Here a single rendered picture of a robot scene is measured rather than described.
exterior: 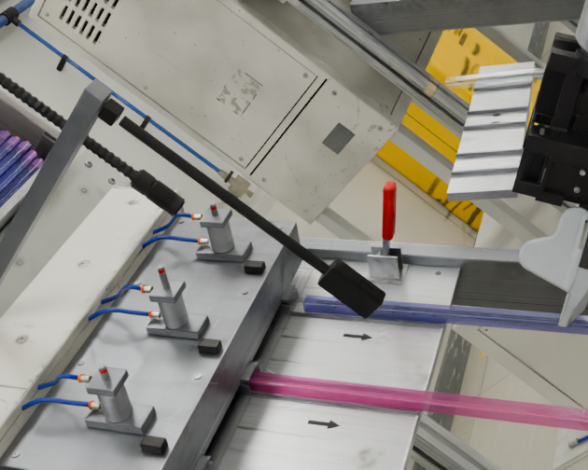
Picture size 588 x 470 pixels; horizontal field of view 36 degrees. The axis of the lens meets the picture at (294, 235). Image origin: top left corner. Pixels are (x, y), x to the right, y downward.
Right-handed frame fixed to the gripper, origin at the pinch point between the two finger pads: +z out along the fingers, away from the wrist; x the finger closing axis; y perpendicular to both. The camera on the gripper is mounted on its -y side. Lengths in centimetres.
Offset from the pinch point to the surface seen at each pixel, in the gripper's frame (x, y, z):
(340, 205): -229, 65, 172
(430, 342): 3.4, 10.3, 9.3
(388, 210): -5.1, 17.2, 2.4
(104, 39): -85, 89, 39
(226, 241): 0.8, 31.1, 6.4
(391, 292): -3.2, 15.3, 10.6
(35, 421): 23.4, 38.4, 10.3
